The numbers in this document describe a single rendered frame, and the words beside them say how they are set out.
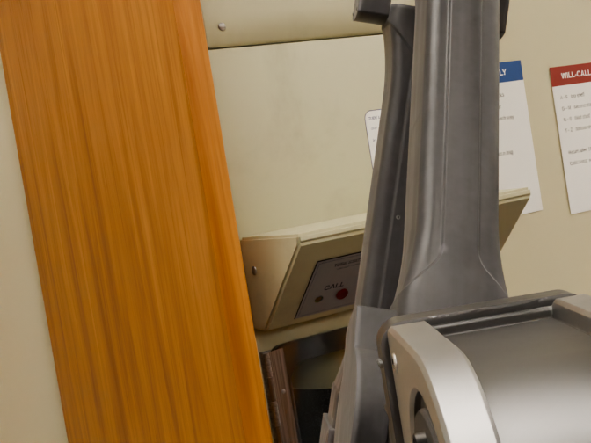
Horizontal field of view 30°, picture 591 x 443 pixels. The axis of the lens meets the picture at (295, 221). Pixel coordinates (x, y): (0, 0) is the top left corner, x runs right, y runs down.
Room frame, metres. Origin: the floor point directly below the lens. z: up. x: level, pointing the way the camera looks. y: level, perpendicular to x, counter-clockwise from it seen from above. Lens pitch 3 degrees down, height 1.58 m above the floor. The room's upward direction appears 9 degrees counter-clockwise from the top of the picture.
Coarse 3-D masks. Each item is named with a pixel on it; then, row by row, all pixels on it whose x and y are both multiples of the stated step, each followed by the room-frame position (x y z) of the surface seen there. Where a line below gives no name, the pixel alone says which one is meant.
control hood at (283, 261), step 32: (512, 192) 1.23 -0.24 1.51; (320, 224) 1.17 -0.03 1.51; (352, 224) 1.11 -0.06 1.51; (512, 224) 1.26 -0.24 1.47; (256, 256) 1.14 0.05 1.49; (288, 256) 1.08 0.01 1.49; (320, 256) 1.10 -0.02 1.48; (256, 288) 1.15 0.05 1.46; (288, 288) 1.11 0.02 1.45; (256, 320) 1.15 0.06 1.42; (288, 320) 1.15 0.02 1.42
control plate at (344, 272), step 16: (352, 256) 1.13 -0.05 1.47; (320, 272) 1.12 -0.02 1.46; (336, 272) 1.13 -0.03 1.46; (352, 272) 1.15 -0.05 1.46; (320, 288) 1.14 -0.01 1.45; (336, 288) 1.15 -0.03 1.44; (352, 288) 1.17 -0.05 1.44; (304, 304) 1.14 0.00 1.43; (320, 304) 1.16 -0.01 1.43; (336, 304) 1.18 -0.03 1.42
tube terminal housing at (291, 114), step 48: (240, 48) 1.18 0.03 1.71; (288, 48) 1.22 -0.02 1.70; (336, 48) 1.25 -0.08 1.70; (240, 96) 1.18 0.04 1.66; (288, 96) 1.21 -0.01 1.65; (336, 96) 1.25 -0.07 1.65; (240, 144) 1.17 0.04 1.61; (288, 144) 1.21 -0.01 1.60; (336, 144) 1.24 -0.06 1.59; (240, 192) 1.17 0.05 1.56; (288, 192) 1.20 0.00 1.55; (336, 192) 1.24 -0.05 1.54; (240, 240) 1.16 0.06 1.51; (288, 336) 1.19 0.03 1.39
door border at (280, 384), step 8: (272, 352) 1.16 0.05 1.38; (280, 352) 1.16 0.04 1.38; (272, 360) 1.16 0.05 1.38; (280, 360) 1.16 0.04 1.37; (272, 368) 1.16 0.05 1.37; (280, 368) 1.16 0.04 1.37; (272, 376) 1.16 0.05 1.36; (280, 376) 1.16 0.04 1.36; (272, 384) 1.15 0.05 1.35; (280, 384) 1.16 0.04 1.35; (272, 392) 1.15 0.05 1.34; (280, 392) 1.16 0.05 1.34; (288, 392) 1.17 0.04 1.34; (272, 400) 1.15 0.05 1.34; (280, 400) 1.16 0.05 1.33; (288, 400) 1.17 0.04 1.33; (280, 408) 1.16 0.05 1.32; (288, 408) 1.16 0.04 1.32; (280, 416) 1.16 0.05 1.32; (288, 416) 1.16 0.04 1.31; (288, 424) 1.16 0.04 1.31; (280, 432) 1.15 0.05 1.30; (288, 432) 1.16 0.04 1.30; (280, 440) 1.15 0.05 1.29; (288, 440) 1.16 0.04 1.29; (296, 440) 1.17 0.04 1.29
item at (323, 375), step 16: (320, 336) 1.19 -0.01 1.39; (336, 336) 1.21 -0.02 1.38; (288, 352) 1.17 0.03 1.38; (304, 352) 1.18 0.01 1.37; (320, 352) 1.19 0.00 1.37; (336, 352) 1.20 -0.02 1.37; (288, 368) 1.17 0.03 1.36; (304, 368) 1.18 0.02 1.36; (320, 368) 1.19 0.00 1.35; (336, 368) 1.20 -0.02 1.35; (288, 384) 1.17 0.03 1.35; (304, 384) 1.18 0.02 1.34; (320, 384) 1.19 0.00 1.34; (304, 400) 1.18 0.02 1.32; (320, 400) 1.19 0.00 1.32; (304, 416) 1.17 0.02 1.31; (320, 416) 1.19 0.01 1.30; (304, 432) 1.17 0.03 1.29
